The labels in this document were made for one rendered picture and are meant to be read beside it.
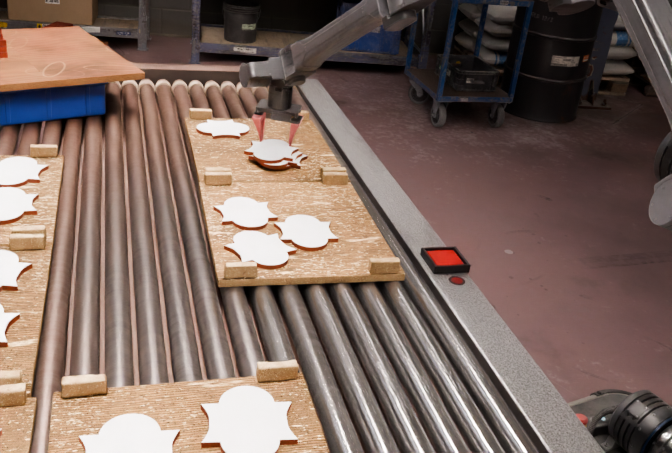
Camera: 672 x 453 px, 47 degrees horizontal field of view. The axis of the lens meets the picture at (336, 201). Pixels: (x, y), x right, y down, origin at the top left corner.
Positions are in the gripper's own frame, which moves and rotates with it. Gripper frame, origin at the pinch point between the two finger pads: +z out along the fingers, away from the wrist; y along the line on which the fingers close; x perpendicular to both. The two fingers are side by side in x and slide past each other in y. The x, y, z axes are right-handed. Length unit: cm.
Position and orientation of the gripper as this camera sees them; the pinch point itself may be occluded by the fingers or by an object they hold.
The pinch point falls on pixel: (276, 141)
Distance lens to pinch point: 190.9
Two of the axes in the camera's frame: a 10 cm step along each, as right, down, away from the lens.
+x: 1.3, -4.2, 9.0
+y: 9.8, 1.6, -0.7
